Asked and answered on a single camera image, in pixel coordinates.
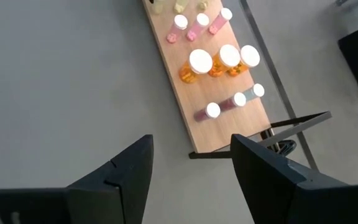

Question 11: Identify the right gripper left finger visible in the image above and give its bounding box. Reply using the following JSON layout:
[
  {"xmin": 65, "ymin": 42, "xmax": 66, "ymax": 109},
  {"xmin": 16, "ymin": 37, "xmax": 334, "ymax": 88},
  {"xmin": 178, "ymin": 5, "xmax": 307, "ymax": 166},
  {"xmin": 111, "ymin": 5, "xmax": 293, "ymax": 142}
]
[{"xmin": 0, "ymin": 134, "xmax": 154, "ymax": 224}]

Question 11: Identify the bottle with red pills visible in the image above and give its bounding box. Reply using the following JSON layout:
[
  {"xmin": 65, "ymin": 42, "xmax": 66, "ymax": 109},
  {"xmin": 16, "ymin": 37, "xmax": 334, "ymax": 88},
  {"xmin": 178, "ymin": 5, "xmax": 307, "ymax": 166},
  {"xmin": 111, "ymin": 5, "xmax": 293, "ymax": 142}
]
[
  {"xmin": 193, "ymin": 101, "xmax": 222, "ymax": 123},
  {"xmin": 218, "ymin": 91, "xmax": 247, "ymax": 112}
]

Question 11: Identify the pink medicine bottle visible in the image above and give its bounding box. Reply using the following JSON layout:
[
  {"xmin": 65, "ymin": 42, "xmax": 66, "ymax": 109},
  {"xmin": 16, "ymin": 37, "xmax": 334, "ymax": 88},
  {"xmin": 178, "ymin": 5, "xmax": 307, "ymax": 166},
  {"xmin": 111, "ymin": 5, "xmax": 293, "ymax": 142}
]
[
  {"xmin": 208, "ymin": 7, "xmax": 234, "ymax": 35},
  {"xmin": 165, "ymin": 14, "xmax": 189, "ymax": 44}
]

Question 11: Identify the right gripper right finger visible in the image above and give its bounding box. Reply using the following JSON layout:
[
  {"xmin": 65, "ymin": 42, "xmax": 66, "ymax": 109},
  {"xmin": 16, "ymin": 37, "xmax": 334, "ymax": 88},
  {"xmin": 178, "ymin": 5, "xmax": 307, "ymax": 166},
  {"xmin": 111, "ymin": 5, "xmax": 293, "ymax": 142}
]
[{"xmin": 230, "ymin": 133, "xmax": 358, "ymax": 224}]

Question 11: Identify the wooden shelf with black legs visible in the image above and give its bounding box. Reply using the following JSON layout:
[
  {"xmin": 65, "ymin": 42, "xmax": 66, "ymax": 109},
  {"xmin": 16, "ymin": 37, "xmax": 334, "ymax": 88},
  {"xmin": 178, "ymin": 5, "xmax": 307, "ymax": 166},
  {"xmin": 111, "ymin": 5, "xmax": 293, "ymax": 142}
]
[{"xmin": 141, "ymin": 0, "xmax": 333, "ymax": 160}]

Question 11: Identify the yellow-green medicine bottle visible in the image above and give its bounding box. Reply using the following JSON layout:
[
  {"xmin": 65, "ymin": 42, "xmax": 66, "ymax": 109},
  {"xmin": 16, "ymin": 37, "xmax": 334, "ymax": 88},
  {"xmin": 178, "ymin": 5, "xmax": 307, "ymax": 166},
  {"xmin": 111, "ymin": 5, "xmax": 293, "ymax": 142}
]
[{"xmin": 173, "ymin": 0, "xmax": 190, "ymax": 14}]

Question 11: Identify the small white cap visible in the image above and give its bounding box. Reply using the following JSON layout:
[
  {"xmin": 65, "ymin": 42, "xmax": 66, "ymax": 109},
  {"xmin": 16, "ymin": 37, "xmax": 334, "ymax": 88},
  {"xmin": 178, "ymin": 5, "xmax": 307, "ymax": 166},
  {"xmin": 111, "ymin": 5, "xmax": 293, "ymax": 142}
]
[{"xmin": 186, "ymin": 12, "xmax": 211, "ymax": 42}]

